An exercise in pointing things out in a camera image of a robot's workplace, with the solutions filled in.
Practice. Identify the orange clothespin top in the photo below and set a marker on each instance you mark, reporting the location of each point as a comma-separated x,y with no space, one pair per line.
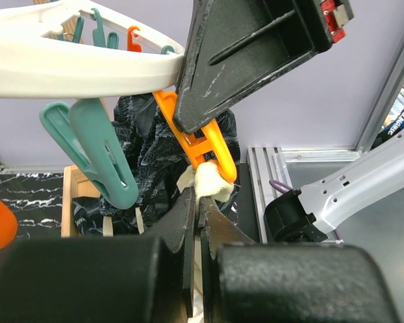
131,44

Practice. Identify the teal clothespin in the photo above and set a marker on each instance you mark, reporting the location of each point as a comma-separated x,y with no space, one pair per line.
85,133

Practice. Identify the white round clip hanger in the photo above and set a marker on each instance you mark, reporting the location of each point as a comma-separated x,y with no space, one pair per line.
34,64

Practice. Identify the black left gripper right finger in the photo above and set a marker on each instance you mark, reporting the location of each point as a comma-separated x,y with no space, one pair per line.
286,282

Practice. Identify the white printed t-shirt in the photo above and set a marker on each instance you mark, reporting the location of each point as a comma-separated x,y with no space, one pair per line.
198,308

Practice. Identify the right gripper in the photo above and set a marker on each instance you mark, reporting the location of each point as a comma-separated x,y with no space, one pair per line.
234,48

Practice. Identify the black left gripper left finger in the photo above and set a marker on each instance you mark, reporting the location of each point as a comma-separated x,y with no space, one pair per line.
138,278

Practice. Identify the cream sock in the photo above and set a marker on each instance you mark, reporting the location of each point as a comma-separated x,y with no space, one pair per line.
207,182

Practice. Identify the dark patterned garment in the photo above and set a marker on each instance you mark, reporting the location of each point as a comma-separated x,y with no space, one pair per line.
156,160

